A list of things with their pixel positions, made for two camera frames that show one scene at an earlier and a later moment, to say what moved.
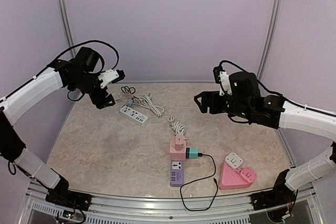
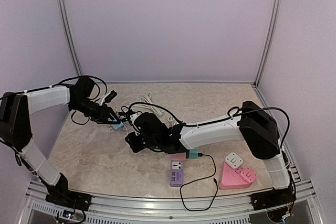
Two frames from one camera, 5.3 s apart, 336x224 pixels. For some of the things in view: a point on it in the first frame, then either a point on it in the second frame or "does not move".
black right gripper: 214,109 → 129,139
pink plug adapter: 248,174 does not move
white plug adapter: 233,160 does not move
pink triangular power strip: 230,178 does not move
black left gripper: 100,103 → 102,118
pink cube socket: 177,155 does not move
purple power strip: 177,173 does not move
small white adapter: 222,77 → 133,117
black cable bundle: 126,89 → 126,114
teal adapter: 191,152 does not move
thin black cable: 201,154 does not move
